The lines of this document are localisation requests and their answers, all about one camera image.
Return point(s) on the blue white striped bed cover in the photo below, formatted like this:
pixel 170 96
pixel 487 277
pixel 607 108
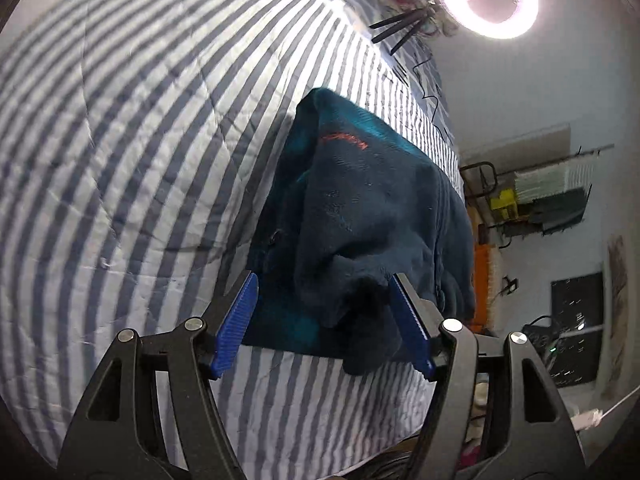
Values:
pixel 138 144

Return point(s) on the orange storage rack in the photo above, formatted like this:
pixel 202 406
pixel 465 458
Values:
pixel 486 283

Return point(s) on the teal plaid fleece garment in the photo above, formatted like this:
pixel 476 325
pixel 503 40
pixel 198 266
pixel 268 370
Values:
pixel 351 204

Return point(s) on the black tripod stand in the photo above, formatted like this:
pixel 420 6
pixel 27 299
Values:
pixel 412 23

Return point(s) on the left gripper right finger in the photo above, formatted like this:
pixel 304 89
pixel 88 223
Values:
pixel 527 433

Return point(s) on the dark window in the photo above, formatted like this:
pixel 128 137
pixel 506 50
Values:
pixel 577 305

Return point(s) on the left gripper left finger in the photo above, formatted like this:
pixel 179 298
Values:
pixel 149 411

